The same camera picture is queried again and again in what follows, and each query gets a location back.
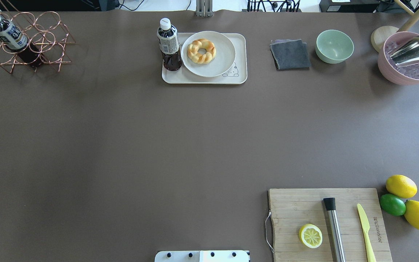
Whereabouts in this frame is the white round plate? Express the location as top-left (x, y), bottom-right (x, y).
top-left (181, 31), bottom-right (236, 78)

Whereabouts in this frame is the braided glazed donut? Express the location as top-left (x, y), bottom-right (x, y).
top-left (187, 39), bottom-right (217, 64)

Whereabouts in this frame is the cream rabbit tray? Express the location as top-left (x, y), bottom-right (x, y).
top-left (162, 33), bottom-right (248, 84)

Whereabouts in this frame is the dark drink bottle on tray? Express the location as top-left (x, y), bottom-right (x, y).
top-left (157, 18), bottom-right (182, 71)

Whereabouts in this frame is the grey folded cloth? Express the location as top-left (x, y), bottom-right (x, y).
top-left (270, 39), bottom-right (311, 70)

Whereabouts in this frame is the bamboo cutting board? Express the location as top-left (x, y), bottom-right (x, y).
top-left (269, 188), bottom-right (392, 262)

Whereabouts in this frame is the steel cylindrical grinder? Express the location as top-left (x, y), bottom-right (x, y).
top-left (323, 197), bottom-right (346, 262)

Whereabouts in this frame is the half lemon slice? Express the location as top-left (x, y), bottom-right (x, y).
top-left (298, 223), bottom-right (323, 249)

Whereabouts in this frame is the green bowl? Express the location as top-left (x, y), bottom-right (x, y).
top-left (315, 29), bottom-right (355, 64)

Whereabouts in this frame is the yellow plastic knife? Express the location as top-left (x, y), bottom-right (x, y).
top-left (356, 203), bottom-right (377, 262)

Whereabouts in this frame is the wooden mug tree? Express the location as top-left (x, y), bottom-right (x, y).
top-left (371, 0), bottom-right (419, 52)

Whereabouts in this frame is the green lime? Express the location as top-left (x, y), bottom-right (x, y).
top-left (379, 194), bottom-right (406, 216)

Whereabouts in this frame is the yellow lemon lower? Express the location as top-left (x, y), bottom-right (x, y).
top-left (386, 175), bottom-right (418, 199)

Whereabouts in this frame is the pink bowl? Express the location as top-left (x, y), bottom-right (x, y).
top-left (378, 32), bottom-right (419, 85)

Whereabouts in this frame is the bottle in rack upper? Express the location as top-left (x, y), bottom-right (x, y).
top-left (0, 16), bottom-right (43, 68)

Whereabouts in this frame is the steel scoop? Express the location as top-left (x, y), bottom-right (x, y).
top-left (390, 36), bottom-right (419, 68)

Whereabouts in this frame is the aluminium frame post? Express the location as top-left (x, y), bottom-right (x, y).
top-left (196, 0), bottom-right (213, 17)

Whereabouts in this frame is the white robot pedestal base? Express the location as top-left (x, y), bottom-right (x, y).
top-left (154, 250), bottom-right (251, 262)

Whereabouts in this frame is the copper wire bottle rack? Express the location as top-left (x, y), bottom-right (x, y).
top-left (0, 11), bottom-right (76, 74)

